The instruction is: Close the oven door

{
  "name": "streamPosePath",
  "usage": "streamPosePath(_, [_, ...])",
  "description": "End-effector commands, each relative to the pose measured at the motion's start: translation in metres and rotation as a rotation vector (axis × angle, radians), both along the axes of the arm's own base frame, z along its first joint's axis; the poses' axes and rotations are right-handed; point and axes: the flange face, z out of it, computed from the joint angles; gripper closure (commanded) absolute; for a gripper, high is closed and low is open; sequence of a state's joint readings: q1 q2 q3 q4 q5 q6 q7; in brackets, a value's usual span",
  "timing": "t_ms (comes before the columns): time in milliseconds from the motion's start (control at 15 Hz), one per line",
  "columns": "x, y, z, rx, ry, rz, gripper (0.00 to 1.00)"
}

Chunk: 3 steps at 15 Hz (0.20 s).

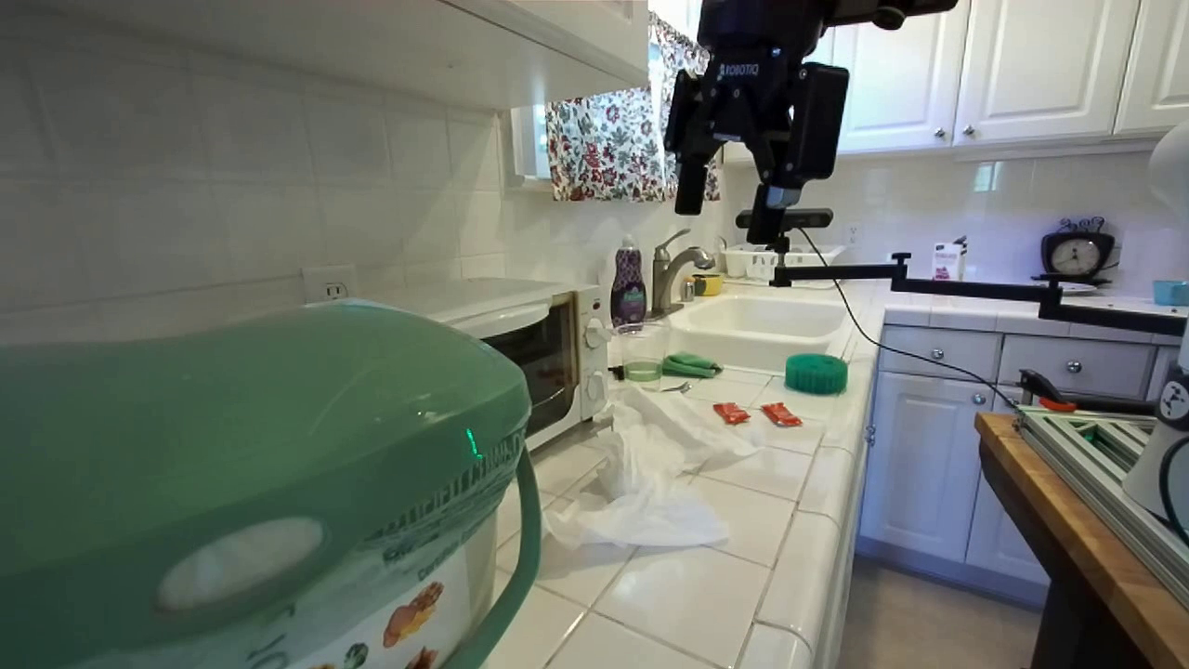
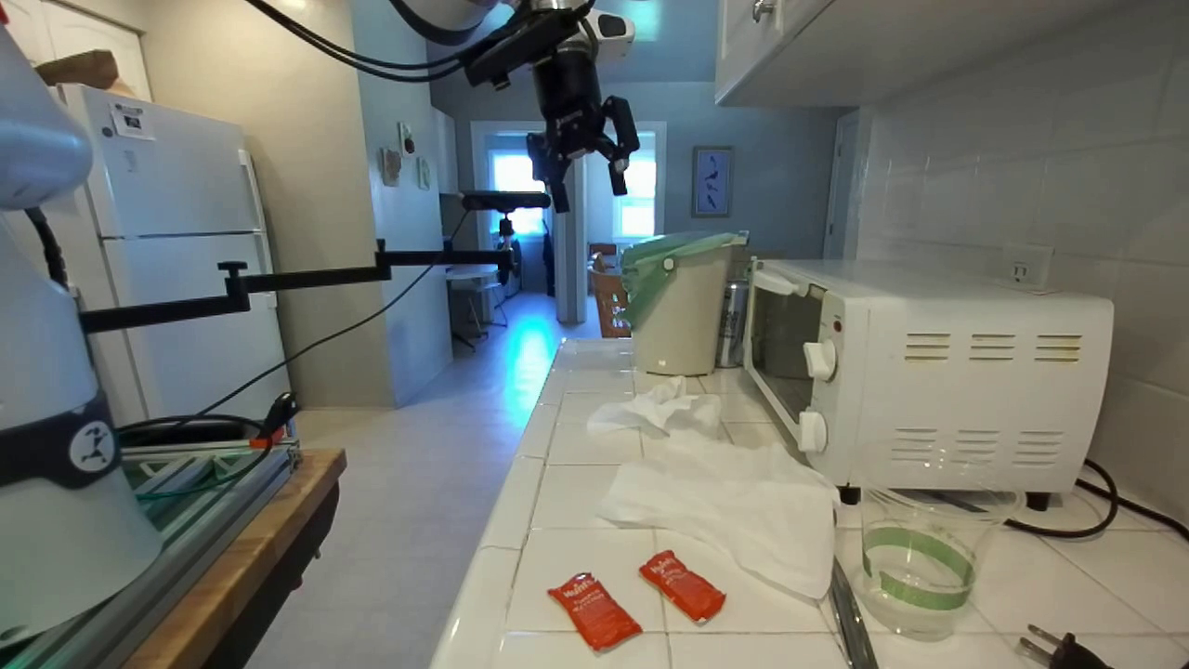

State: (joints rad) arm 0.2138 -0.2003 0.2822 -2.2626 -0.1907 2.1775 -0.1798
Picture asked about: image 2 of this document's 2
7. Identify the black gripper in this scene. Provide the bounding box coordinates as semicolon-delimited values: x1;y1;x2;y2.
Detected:
528;46;645;214

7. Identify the black mounted camera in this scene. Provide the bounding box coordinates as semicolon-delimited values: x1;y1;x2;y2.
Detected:
461;186;559;214

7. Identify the red sauce packet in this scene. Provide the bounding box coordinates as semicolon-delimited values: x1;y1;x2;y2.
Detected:
548;566;647;657
635;545;732;629

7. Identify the green plastic container lid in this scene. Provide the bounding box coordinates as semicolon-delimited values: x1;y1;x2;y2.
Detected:
617;229;756;378

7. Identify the blue framed wall picture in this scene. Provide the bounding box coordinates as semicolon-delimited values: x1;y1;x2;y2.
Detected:
689;143;739;223

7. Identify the black oven power cord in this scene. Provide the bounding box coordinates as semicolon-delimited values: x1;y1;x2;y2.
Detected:
1001;452;1189;545

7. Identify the translucent white plastic bag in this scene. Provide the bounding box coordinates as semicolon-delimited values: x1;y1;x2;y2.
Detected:
600;452;845;605

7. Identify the white paper fridge note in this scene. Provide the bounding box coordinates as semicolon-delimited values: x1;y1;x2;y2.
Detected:
103;97;159;145

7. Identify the white refrigerator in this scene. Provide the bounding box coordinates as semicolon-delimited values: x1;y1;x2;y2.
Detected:
51;83;296;427

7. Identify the wooden table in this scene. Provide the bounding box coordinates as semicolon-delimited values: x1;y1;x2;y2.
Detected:
119;446;353;669

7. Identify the thin black camera cable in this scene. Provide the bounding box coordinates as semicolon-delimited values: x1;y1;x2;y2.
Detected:
181;209;484;427

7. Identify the black power plug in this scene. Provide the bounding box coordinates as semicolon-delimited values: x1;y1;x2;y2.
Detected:
1010;622;1121;669

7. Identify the white toaster oven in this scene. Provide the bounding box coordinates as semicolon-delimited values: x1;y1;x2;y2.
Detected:
739;254;1118;503

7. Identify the white wall outlet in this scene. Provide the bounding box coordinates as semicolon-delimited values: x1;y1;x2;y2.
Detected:
1009;245;1052;299

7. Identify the black orange clamp tool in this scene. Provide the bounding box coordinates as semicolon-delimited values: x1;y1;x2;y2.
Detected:
113;390;306;458

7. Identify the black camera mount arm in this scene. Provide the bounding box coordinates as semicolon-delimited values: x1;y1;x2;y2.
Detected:
77;209;519;337

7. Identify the brown cardboard box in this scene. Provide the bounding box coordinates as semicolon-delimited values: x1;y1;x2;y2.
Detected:
33;46;124;92

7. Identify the white wall cabinet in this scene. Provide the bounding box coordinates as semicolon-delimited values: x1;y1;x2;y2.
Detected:
711;0;1126;113

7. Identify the crumpled white paper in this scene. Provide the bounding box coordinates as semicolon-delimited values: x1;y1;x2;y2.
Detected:
584;375;736;446

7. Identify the brown wooden chair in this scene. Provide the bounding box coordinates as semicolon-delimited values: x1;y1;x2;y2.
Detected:
584;240;633;343

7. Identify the clear green-banded plastic container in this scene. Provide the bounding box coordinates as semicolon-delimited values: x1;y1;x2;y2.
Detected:
856;489;984;642

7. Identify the aluminium rail frame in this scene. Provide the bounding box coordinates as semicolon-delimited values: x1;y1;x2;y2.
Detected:
0;431;306;669

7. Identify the white oven knob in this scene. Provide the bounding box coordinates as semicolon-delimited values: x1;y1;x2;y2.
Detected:
797;408;828;458
799;337;845;384

